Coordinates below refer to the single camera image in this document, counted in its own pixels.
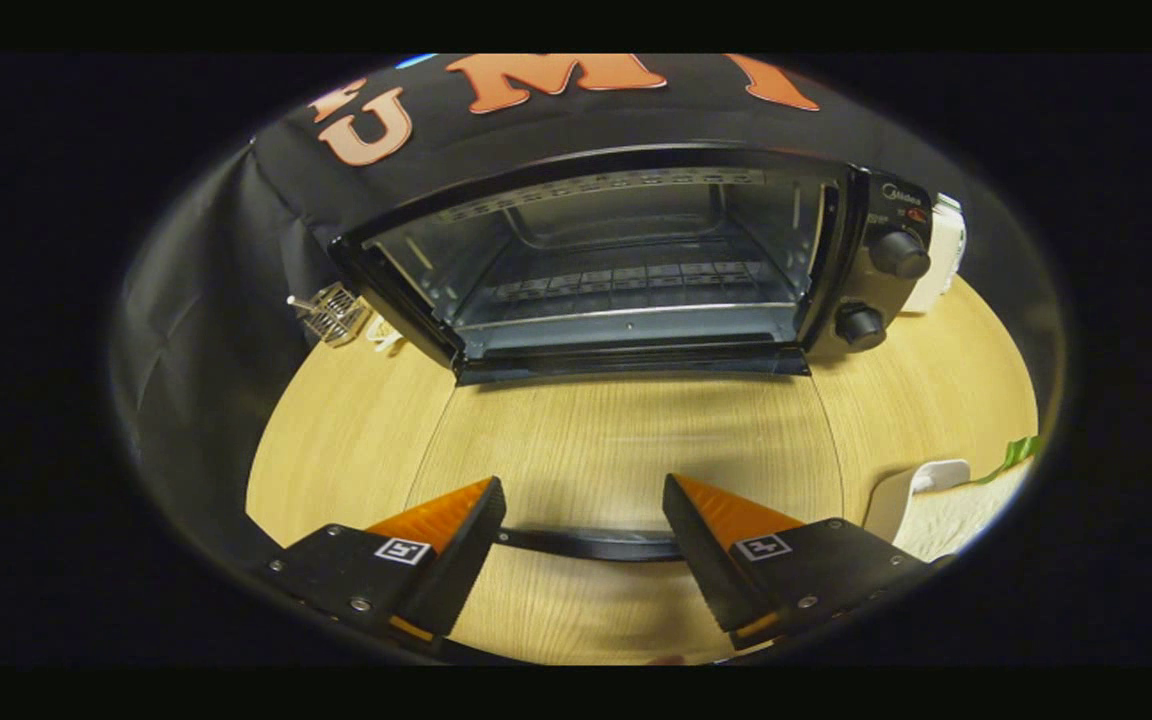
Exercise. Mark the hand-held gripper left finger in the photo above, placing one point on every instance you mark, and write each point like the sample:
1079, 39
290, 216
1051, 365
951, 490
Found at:
461, 570

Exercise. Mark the black backdrop cloth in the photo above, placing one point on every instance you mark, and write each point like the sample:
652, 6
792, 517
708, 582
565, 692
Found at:
206, 340

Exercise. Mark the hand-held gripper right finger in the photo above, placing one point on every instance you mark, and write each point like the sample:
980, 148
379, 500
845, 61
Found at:
701, 565

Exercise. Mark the black toaster oven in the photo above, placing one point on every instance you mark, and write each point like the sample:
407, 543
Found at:
876, 300

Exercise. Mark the lettuce sandwich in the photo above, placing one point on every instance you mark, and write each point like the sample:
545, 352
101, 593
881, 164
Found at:
946, 520

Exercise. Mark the white box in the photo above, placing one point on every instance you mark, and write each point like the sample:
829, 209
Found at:
944, 250

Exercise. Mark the white plate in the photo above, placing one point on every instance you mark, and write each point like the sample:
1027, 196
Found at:
896, 495

